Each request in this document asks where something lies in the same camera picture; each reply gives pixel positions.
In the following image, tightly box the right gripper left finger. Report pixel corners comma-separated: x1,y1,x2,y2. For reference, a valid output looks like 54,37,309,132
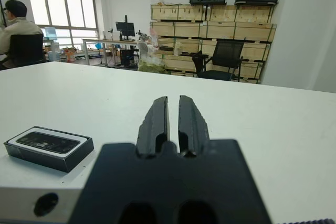
136,95,171,158

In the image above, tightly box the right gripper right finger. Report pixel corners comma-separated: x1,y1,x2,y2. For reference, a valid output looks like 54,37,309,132
177,94,211,156

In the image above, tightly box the black box base white insert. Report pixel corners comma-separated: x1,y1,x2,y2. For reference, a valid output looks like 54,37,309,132
3,125,95,174

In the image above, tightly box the green bag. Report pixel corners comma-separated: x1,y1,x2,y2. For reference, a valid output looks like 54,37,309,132
138,55,166,74

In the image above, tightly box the wooden crate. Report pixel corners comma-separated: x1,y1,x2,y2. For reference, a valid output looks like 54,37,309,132
206,21,278,42
206,5,275,24
150,21,208,38
156,37,218,56
243,40,271,63
240,61,265,80
153,52,200,72
151,4,207,22

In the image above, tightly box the black computer tower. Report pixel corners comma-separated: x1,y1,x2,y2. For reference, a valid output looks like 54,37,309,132
120,49,135,67

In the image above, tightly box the black mesh-back office chair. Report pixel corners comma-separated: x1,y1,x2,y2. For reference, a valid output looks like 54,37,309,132
193,39,245,82

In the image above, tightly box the white-legged office desk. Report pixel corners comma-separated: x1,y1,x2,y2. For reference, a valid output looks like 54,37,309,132
81,37,140,67

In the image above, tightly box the black computer monitor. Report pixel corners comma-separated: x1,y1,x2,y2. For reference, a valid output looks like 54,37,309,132
115,15,137,41

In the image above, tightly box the flat black case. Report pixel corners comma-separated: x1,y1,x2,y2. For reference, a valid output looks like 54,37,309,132
234,0,279,6

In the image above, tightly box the black solid-back chair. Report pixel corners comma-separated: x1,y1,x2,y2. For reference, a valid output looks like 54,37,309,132
5,34,50,69

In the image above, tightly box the grey-framed window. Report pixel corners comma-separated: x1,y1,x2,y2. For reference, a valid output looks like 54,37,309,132
25,0,100,48

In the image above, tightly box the person in beige jacket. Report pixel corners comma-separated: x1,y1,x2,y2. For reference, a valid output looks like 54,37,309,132
0,0,44,70

